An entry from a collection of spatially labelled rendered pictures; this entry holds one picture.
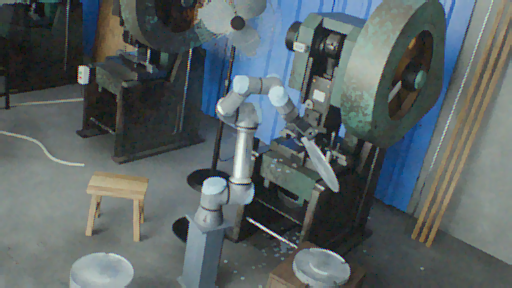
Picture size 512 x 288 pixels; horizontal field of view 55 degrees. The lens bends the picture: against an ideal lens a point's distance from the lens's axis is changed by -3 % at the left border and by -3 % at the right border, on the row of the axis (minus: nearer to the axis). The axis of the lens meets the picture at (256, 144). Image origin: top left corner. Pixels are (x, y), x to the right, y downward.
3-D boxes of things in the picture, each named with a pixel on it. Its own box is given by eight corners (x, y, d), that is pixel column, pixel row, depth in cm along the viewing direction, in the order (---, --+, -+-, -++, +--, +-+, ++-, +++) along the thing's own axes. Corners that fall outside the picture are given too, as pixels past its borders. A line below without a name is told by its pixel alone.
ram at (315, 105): (318, 129, 293) (330, 80, 281) (298, 120, 301) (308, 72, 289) (334, 124, 306) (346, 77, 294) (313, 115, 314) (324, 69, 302)
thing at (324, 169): (342, 189, 222) (344, 189, 222) (308, 133, 226) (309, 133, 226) (331, 194, 251) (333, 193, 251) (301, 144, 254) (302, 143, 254)
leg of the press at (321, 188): (301, 287, 301) (339, 152, 265) (286, 277, 307) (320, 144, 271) (371, 234, 370) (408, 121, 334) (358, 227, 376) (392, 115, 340)
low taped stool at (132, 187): (144, 221, 334) (149, 177, 321) (140, 242, 313) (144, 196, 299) (92, 215, 330) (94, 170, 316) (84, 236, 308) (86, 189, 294)
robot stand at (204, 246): (191, 300, 274) (201, 232, 256) (176, 279, 287) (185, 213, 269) (220, 291, 284) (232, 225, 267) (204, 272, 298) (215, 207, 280)
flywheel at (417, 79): (448, 86, 303) (388, 169, 274) (417, 75, 313) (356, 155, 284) (457, -16, 249) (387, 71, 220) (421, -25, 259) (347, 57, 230)
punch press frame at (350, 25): (299, 252, 306) (355, 33, 252) (245, 220, 328) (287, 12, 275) (361, 211, 365) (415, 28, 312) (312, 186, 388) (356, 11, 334)
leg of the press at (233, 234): (235, 244, 329) (260, 116, 293) (222, 235, 335) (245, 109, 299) (312, 202, 398) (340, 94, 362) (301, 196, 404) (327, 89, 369)
